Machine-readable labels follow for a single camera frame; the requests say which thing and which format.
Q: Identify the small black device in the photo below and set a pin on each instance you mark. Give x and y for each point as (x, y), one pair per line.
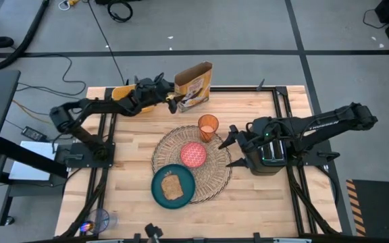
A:
(153, 232)

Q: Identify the round woven placemat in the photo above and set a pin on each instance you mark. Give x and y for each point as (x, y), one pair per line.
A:
(214, 175)

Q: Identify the black hazard-striped mat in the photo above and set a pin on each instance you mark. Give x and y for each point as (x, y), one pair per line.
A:
(380, 206)

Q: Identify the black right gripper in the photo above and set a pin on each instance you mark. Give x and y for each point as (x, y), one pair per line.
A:
(249, 145)

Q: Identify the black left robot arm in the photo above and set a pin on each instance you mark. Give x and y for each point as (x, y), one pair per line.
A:
(90, 104)

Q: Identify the black toaster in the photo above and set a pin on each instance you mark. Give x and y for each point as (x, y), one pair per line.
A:
(272, 152)

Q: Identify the patterned ceramic bowl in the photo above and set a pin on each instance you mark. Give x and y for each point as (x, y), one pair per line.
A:
(193, 154)

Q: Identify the orange faceted plastic cup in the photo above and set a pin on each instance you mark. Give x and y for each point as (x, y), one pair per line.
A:
(208, 130)

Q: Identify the dark green plate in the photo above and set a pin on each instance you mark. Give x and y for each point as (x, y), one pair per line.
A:
(160, 195)

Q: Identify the yellow plastic bin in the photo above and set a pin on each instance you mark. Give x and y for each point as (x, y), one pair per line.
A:
(120, 92)

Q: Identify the iridescent metal spoon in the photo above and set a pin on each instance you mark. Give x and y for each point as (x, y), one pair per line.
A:
(86, 227)

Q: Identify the brown toast slice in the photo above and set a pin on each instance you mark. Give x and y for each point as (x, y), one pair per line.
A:
(172, 187)

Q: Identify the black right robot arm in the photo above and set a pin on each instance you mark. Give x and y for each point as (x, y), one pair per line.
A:
(329, 123)

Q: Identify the yellow panda cereal box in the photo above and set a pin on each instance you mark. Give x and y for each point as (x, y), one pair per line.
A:
(194, 89)

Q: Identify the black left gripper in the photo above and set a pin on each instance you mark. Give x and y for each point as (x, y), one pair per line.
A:
(152, 92)

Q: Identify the black power brick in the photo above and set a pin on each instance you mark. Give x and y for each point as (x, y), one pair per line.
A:
(34, 134)

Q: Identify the clear glass tumbler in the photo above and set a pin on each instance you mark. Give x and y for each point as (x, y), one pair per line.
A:
(108, 219)

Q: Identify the white board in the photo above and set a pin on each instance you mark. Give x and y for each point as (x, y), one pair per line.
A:
(29, 165)

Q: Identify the yellow white power plug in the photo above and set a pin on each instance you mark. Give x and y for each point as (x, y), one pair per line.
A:
(68, 4)

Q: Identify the black aluminium table frame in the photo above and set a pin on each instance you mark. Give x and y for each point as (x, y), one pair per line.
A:
(241, 89)

